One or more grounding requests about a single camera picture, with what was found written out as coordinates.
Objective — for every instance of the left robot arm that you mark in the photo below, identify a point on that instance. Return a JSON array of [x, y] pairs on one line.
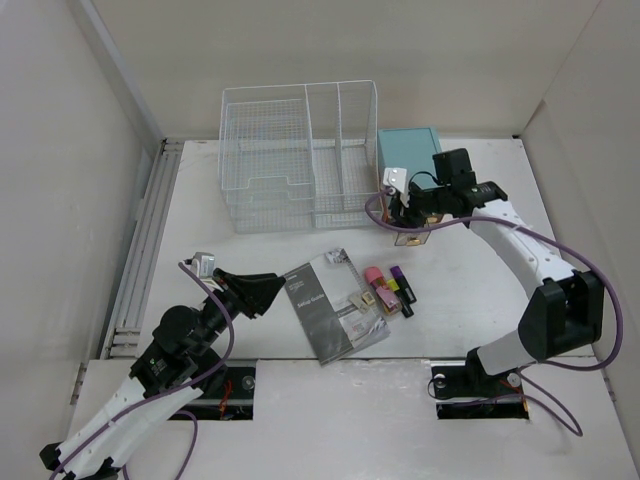
[[177, 367]]

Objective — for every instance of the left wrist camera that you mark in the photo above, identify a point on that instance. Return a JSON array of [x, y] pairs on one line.
[[201, 266]]

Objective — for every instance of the grey Canon setup guide booklet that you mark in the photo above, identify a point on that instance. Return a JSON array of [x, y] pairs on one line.
[[316, 316]]

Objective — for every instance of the pink glue stick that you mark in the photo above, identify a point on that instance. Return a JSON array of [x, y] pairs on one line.
[[377, 281]]

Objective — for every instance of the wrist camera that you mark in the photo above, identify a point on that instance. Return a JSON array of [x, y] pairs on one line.
[[201, 266], [397, 180]]

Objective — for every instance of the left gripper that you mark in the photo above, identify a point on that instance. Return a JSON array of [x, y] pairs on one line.
[[252, 293]]

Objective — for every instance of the aluminium rail left side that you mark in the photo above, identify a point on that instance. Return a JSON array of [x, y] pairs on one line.
[[122, 331]]

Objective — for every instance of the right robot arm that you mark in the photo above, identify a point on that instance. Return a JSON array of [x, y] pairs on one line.
[[565, 305]]

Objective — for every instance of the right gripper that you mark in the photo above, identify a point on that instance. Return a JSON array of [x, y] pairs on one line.
[[395, 206]]

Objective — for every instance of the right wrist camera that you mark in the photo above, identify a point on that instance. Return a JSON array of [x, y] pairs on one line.
[[397, 180]]

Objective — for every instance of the white wire mesh organizer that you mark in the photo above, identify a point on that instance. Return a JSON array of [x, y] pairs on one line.
[[298, 157]]

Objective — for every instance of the yellow cap highlighter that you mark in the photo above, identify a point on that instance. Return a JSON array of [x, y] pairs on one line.
[[406, 309]]

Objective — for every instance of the clear drawer with gold knob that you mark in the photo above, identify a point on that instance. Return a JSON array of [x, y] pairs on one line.
[[411, 239]]

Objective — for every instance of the purple cap highlighter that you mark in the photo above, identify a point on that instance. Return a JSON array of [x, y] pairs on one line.
[[403, 284]]

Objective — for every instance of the teal and orange drawer box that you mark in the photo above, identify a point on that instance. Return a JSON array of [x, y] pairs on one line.
[[407, 148]]

